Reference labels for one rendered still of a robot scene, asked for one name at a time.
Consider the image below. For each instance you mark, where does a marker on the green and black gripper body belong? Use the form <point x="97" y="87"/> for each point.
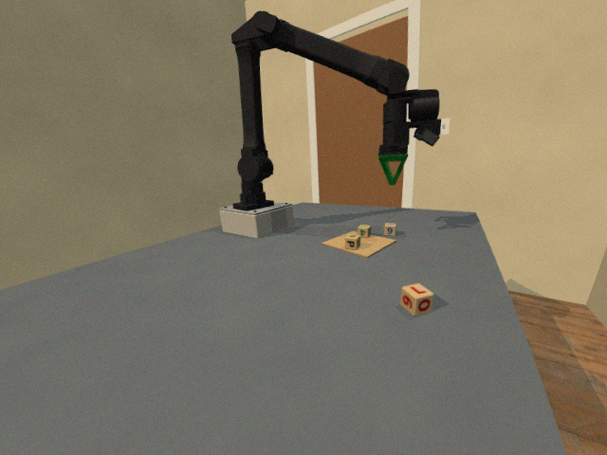
<point x="388" y="141"/>

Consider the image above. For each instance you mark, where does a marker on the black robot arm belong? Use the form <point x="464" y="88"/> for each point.
<point x="372" y="70"/>

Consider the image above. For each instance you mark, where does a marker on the orange square mat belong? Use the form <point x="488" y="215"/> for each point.
<point x="368" y="246"/>

